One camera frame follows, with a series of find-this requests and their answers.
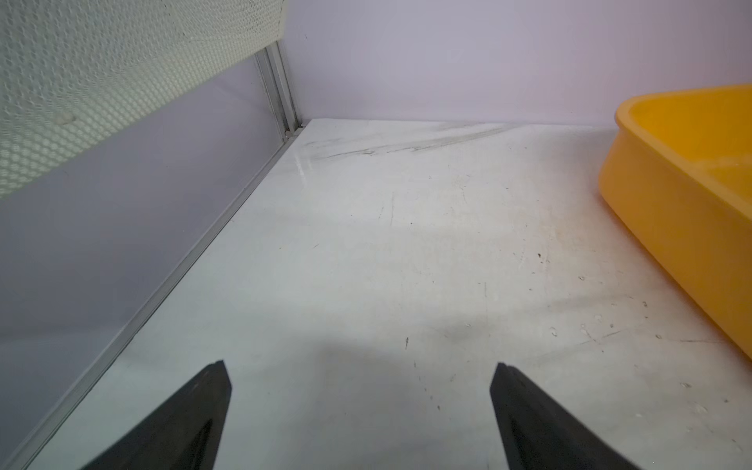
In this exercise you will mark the yellow plastic storage box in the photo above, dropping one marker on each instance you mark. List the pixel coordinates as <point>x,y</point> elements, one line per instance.
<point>678,175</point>

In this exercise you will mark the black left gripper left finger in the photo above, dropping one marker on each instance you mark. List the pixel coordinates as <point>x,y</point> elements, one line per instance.
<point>184,432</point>

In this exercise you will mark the white mesh upper shelf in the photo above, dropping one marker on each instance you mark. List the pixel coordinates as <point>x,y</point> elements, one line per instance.
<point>74,73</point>

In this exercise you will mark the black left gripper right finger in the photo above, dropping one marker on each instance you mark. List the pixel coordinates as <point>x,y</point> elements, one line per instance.
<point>538,433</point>

